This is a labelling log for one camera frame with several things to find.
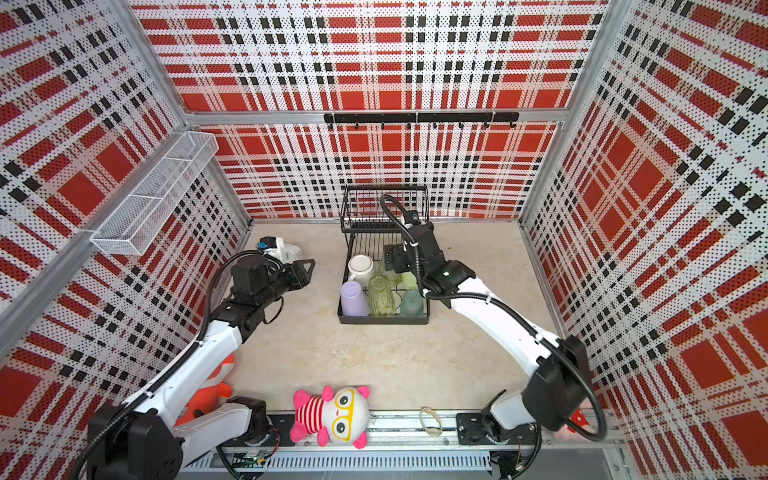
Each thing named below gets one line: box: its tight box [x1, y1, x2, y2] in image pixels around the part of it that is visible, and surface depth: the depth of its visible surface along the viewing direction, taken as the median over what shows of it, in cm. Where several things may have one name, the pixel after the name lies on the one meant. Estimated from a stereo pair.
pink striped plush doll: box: [289, 386, 371, 450], surface depth 72 cm
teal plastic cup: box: [400, 289, 424, 319], surface depth 90 cm
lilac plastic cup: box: [340, 280, 369, 317], surface depth 86 cm
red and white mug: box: [348, 254, 374, 288], surface depth 96 cm
